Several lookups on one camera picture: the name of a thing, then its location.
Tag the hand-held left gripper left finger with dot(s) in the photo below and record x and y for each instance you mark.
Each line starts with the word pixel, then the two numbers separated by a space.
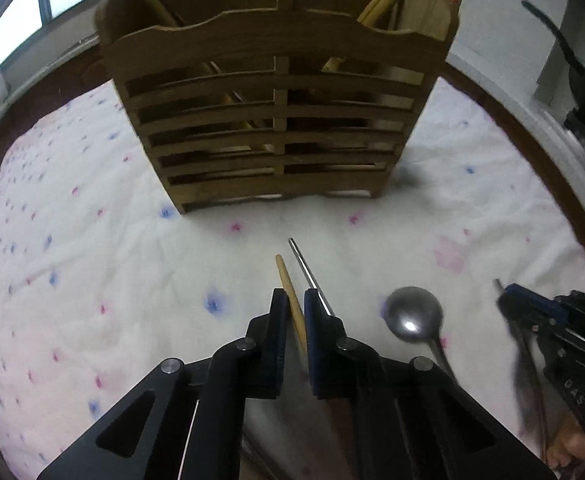
pixel 277 345

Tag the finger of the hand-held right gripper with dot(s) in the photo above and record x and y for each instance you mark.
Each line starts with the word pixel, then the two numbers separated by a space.
pixel 519 312
pixel 534 296

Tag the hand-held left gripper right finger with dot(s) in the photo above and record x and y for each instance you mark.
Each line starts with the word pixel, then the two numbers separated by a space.
pixel 317 345

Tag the metal chopstick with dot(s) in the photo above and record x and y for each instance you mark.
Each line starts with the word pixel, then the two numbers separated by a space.
pixel 527 375
pixel 306 270

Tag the wooden utensil holder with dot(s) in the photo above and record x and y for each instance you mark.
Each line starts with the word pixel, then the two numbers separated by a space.
pixel 272 110

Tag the person's right hand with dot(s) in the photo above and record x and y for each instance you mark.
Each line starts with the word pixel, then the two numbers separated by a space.
pixel 572 447

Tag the steel spoon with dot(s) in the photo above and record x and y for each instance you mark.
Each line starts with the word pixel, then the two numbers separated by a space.
pixel 413 312

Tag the white floral tablecloth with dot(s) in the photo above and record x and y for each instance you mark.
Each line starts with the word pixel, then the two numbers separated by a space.
pixel 122 285

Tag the black wok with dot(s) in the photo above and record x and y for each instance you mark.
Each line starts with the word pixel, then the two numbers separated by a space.
pixel 584 75

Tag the kitchen window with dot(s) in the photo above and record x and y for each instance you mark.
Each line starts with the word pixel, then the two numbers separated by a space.
pixel 27 15

